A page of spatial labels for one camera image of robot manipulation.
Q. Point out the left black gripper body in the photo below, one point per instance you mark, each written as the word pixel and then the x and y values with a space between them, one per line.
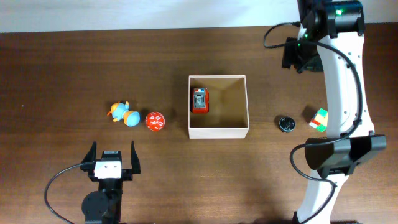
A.
pixel 127 174

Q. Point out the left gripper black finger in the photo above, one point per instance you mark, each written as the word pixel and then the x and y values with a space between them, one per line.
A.
pixel 91 154
pixel 135 163

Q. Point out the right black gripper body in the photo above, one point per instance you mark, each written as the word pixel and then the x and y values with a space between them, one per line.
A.
pixel 302 55

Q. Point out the red toy car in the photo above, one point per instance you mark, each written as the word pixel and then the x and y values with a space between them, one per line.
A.
pixel 199 101

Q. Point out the black round cap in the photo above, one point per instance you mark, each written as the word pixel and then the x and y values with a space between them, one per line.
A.
pixel 286 124

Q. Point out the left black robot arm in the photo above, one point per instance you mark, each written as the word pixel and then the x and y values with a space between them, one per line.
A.
pixel 104 205

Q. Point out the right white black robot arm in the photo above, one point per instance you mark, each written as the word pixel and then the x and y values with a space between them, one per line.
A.
pixel 331 40

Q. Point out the red ball with white letters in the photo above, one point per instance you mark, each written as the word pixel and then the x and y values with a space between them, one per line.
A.
pixel 155 121

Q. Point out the blue and orange toy figure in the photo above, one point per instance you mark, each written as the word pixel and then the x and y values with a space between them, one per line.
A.
pixel 121 112

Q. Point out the white open cardboard box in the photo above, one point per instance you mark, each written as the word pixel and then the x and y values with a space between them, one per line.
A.
pixel 228 117

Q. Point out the multicoloured puzzle cube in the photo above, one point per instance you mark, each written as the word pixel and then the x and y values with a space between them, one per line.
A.
pixel 320 120

